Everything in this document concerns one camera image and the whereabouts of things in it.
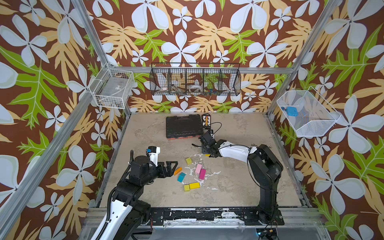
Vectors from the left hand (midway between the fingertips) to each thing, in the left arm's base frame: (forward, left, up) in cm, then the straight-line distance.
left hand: (170, 161), depth 73 cm
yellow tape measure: (+21, -14, -18) cm, 31 cm away
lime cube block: (+8, -9, -16) cm, 20 cm away
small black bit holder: (+44, -23, -18) cm, 53 cm away
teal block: (-1, -5, -18) cm, 19 cm away
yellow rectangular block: (-6, -12, -19) cm, 24 cm away
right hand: (+18, -20, -16) cm, 32 cm away
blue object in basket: (+29, -69, +7) cm, 75 cm away
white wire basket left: (+40, +36, +14) cm, 56 cm away
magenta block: (+1, -17, -19) cm, 26 cm away
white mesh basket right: (+20, -76, +12) cm, 79 cm away
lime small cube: (-8, -8, -18) cm, 21 cm away
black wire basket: (+55, -13, +11) cm, 57 cm away
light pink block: (+5, -15, -19) cm, 25 cm away
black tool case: (+36, -5, -18) cm, 40 cm away
